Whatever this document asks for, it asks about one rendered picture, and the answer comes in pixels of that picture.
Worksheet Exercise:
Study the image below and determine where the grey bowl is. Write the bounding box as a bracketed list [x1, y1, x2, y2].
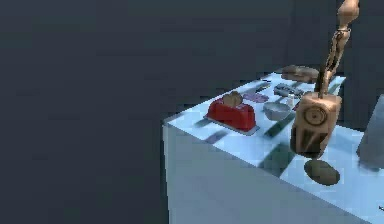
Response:
[262, 101, 292, 122]

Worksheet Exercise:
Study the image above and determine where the red toaster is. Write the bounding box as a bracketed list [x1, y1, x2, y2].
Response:
[203, 98, 261, 137]

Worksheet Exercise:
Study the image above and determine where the brown bread slice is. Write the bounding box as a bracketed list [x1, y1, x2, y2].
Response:
[222, 90, 244, 108]

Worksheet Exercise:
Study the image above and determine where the purple flat card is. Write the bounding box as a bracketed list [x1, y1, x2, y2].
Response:
[242, 92, 270, 104]

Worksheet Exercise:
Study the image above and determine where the white kitchen counter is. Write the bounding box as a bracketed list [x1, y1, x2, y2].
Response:
[162, 70, 384, 224]

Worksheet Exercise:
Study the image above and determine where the grey remote control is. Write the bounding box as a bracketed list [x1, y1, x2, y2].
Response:
[273, 83, 305, 99]

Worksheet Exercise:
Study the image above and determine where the brown bread loaf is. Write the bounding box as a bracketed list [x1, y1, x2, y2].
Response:
[280, 64, 320, 84]

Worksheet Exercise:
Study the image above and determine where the tan wooden utensil holder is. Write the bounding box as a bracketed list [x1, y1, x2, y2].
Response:
[289, 0, 361, 159]

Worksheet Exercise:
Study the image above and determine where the brown potato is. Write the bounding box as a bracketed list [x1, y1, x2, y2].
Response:
[303, 159, 341, 187]

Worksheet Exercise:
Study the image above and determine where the grey box shape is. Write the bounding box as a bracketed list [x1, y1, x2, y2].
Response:
[356, 94, 384, 170]

